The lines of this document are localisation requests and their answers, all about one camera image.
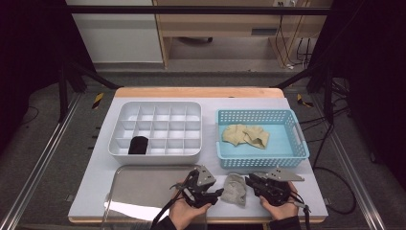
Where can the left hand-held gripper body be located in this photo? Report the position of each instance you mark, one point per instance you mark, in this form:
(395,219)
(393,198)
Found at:
(198,190)

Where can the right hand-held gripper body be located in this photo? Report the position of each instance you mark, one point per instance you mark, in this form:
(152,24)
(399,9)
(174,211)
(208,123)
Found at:
(277,191)

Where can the light blue plastic basket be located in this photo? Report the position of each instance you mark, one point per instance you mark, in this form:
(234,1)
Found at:
(287,150)

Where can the translucent grey box lid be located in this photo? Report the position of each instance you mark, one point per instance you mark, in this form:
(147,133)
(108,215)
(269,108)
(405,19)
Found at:
(143,185)

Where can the white compartment storage box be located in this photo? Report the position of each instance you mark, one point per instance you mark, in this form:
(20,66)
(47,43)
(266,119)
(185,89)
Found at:
(172,127)

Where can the black sock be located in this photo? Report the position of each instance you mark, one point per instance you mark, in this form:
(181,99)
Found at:
(137,148)
(139,139)

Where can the person's right hand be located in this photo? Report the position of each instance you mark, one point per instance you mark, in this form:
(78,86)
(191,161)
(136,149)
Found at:
(282,212)

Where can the person's left hand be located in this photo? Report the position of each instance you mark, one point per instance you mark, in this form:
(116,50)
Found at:
(183,215)

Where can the black yellow tape strip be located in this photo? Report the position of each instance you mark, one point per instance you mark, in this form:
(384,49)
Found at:
(97,101)
(301,100)

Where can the white table mat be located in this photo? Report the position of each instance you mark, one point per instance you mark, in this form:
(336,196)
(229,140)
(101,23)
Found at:
(92,191)

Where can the black metal stand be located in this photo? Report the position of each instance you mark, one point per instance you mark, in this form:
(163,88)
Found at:
(328,96)
(63,96)

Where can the black curtain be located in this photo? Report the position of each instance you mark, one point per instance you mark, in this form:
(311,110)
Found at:
(28,64)
(376,80)

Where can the black object under desk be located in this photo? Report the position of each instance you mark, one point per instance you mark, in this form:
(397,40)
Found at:
(194,40)

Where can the wooden desk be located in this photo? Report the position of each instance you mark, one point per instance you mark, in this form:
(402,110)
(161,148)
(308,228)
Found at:
(223,22)

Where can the white cabinet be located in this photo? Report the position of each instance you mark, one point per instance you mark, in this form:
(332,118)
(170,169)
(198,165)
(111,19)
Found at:
(118,38)

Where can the aluminium rail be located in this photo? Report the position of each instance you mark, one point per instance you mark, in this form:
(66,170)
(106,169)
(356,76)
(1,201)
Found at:
(365,201)
(40,166)

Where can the white wall socket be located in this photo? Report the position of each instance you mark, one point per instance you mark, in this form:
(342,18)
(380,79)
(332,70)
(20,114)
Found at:
(285,3)

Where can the black frame bar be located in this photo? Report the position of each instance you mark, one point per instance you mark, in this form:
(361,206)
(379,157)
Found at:
(191,10)

